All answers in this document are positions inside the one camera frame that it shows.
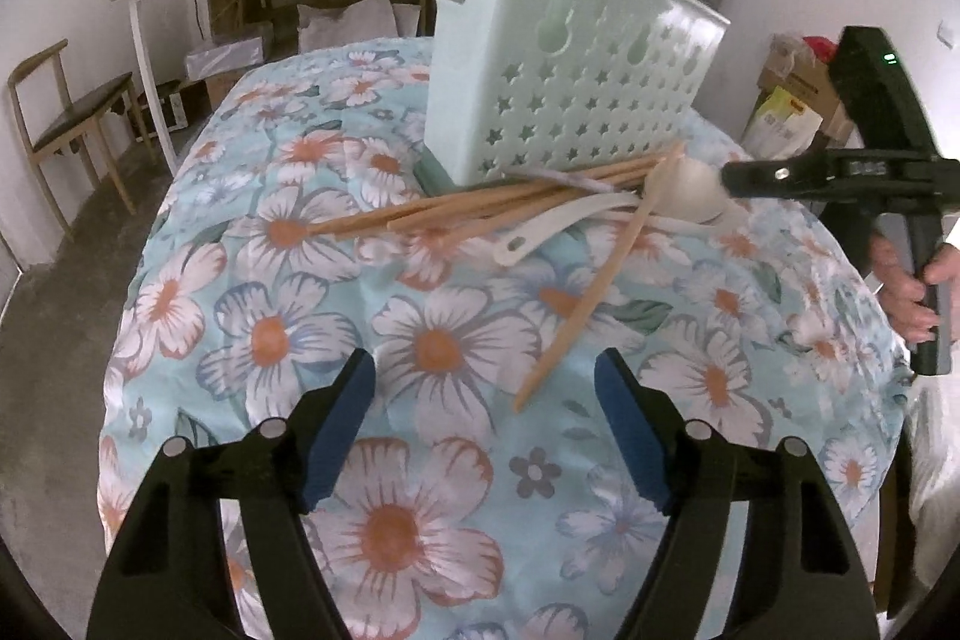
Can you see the wooden chair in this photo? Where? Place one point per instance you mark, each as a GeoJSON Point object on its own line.
{"type": "Point", "coordinates": [75, 111]}

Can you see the clear plastic bag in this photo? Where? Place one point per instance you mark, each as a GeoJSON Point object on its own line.
{"type": "Point", "coordinates": [787, 49]}

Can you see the white ceramic spoon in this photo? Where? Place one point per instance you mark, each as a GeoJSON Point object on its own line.
{"type": "Point", "coordinates": [694, 188]}
{"type": "Point", "coordinates": [697, 222]}

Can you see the brown cardboard box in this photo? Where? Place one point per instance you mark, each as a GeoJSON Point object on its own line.
{"type": "Point", "coordinates": [806, 89]}
{"type": "Point", "coordinates": [232, 6]}

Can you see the person's right hand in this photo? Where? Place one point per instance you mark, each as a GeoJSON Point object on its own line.
{"type": "Point", "coordinates": [900, 287]}

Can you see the white microwave oven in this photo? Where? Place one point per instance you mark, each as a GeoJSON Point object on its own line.
{"type": "Point", "coordinates": [169, 111]}

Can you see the silver wrapped box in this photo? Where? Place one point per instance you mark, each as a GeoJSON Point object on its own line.
{"type": "Point", "coordinates": [225, 57]}

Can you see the white pillow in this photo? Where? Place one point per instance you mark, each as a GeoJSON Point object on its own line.
{"type": "Point", "coordinates": [337, 21]}

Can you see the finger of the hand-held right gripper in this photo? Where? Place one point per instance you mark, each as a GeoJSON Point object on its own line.
{"type": "Point", "coordinates": [772, 179]}

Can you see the yellow white rice bag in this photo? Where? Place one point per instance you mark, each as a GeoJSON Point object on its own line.
{"type": "Point", "coordinates": [780, 126]}

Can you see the mint green utensil holder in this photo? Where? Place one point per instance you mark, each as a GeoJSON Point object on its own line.
{"type": "Point", "coordinates": [480, 85]}

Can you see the floral tablecloth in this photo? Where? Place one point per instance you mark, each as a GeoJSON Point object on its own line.
{"type": "Point", "coordinates": [465, 347]}

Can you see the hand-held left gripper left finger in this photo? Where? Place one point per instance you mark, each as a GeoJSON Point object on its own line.
{"type": "Point", "coordinates": [341, 430]}

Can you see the red plastic bag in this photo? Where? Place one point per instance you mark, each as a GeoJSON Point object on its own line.
{"type": "Point", "coordinates": [817, 48]}

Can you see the silver metal spoon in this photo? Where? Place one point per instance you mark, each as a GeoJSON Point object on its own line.
{"type": "Point", "coordinates": [559, 177]}

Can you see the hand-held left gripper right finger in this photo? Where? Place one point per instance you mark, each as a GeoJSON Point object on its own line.
{"type": "Point", "coordinates": [634, 437]}

